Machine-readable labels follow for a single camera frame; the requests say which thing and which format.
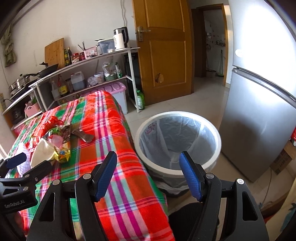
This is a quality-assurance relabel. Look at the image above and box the yellow snack wrapper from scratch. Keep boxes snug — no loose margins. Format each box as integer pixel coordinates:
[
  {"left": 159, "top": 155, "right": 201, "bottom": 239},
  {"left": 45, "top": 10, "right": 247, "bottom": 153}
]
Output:
[{"left": 51, "top": 141, "right": 71, "bottom": 164}]

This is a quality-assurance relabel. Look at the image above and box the red plastic bag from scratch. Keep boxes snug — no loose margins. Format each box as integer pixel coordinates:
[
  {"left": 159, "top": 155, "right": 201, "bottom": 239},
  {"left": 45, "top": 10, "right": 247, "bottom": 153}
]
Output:
[{"left": 31, "top": 116, "right": 64, "bottom": 146}]

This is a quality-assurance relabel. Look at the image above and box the white foam fruit net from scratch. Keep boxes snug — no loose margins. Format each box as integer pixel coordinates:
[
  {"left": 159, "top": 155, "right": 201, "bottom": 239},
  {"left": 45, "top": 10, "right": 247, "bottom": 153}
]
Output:
[{"left": 16, "top": 143, "right": 31, "bottom": 176}]

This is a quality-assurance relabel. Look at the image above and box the white round trash bin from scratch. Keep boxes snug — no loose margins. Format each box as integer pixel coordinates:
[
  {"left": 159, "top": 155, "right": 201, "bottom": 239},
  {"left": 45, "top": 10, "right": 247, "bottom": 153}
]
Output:
[{"left": 134, "top": 111, "right": 222, "bottom": 194}]

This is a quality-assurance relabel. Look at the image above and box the white metal kitchen shelf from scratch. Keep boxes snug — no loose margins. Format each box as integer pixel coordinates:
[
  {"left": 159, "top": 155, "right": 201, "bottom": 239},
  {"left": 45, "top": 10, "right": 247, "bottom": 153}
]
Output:
[{"left": 1, "top": 47, "right": 141, "bottom": 130}]

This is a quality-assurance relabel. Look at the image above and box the white crumpled paper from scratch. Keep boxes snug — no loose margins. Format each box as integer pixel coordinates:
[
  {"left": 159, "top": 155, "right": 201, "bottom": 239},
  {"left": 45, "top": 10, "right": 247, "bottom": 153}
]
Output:
[{"left": 30, "top": 138, "right": 56, "bottom": 168}]

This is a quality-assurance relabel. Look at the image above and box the red green plaid tablecloth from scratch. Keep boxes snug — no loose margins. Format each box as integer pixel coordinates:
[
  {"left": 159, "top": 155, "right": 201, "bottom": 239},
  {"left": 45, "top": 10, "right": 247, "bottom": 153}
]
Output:
[{"left": 8, "top": 91, "right": 174, "bottom": 240}]

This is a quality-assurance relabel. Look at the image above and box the brown foil wrapper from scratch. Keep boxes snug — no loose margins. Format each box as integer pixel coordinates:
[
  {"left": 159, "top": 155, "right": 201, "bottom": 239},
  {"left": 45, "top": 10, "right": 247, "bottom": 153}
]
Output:
[{"left": 69, "top": 125, "right": 94, "bottom": 143}]

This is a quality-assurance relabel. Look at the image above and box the green snack wrapper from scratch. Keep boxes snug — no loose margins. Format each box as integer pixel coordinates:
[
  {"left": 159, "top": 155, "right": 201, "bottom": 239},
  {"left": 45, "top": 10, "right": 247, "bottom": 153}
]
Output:
[{"left": 46, "top": 126, "right": 62, "bottom": 138}]

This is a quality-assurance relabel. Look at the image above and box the pink plastic basket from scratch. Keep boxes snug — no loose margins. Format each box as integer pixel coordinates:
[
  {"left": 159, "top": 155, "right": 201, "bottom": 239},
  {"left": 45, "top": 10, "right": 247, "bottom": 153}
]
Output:
[{"left": 24, "top": 102, "right": 41, "bottom": 117}]

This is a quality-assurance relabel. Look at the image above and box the steel steamer pot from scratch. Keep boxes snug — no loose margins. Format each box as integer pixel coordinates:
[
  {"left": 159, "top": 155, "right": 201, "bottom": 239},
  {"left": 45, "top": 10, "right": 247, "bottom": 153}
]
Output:
[{"left": 9, "top": 74, "right": 30, "bottom": 93}]

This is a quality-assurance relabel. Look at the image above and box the yellow label oil bottle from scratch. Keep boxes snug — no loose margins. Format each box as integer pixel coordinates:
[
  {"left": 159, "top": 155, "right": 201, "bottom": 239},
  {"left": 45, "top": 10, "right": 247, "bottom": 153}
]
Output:
[{"left": 58, "top": 74, "right": 68, "bottom": 97}]

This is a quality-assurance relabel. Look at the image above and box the silver refrigerator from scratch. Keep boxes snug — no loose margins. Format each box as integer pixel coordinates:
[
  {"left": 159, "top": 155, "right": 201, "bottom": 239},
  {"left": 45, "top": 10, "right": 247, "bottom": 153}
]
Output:
[{"left": 219, "top": 1, "right": 295, "bottom": 182}]

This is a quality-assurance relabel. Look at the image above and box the cardboard box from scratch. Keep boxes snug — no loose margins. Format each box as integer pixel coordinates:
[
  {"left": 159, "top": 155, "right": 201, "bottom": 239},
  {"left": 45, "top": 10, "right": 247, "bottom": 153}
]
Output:
[{"left": 270, "top": 141, "right": 295, "bottom": 175}]

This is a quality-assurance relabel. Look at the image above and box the black frying pan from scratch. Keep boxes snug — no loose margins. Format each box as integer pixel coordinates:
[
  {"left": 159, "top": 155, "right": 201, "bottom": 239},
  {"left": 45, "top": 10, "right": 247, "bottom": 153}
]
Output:
[{"left": 28, "top": 62, "right": 59, "bottom": 78}]

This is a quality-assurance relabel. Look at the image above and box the green plastic bottle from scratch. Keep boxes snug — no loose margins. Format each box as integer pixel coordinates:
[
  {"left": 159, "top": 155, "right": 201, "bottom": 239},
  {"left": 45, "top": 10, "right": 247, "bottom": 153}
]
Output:
[{"left": 137, "top": 90, "right": 145, "bottom": 109}]

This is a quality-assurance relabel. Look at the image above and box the hanging green cloth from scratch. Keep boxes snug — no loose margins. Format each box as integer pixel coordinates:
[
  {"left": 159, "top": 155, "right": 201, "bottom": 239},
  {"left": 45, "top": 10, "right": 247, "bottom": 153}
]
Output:
[{"left": 1, "top": 24, "right": 16, "bottom": 67}]

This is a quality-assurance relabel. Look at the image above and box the pink lid storage box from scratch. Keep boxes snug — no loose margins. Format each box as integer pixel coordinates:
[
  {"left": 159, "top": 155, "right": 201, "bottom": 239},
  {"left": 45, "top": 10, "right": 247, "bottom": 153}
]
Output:
[{"left": 81, "top": 82, "right": 128, "bottom": 114}]

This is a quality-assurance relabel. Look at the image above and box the clear oil jug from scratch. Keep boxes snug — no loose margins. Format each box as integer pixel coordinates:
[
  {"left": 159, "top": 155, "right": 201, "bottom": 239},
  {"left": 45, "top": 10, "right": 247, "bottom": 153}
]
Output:
[{"left": 70, "top": 71, "right": 86, "bottom": 91}]

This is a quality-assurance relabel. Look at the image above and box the wooden cutting board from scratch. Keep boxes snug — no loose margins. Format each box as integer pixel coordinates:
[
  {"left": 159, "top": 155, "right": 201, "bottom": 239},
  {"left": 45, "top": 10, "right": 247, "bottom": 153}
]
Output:
[{"left": 45, "top": 38, "right": 65, "bottom": 69}]

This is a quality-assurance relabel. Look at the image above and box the dark sauce bottle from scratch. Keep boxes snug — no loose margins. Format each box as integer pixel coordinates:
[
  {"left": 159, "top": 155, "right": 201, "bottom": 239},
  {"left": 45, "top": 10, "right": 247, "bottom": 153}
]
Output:
[{"left": 67, "top": 47, "right": 72, "bottom": 65}]

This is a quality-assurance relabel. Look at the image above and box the pink utensil holder box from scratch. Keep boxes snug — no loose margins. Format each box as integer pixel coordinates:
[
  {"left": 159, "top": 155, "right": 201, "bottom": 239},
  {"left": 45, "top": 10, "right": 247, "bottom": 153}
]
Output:
[{"left": 84, "top": 46, "right": 98, "bottom": 59}]

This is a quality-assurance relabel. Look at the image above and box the clear lidded container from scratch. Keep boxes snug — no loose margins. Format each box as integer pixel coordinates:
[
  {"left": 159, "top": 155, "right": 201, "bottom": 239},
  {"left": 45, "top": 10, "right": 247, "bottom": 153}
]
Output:
[{"left": 96, "top": 38, "right": 115, "bottom": 55}]

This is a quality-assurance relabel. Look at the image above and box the white electric kettle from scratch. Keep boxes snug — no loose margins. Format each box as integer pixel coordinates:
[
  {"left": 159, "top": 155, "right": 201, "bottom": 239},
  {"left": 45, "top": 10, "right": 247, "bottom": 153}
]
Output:
[{"left": 113, "top": 26, "right": 129, "bottom": 51}]

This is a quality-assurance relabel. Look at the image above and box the brown wooden door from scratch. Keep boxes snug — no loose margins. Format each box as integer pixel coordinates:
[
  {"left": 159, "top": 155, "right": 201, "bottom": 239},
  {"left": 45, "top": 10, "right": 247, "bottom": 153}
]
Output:
[{"left": 132, "top": 0, "right": 194, "bottom": 105}]

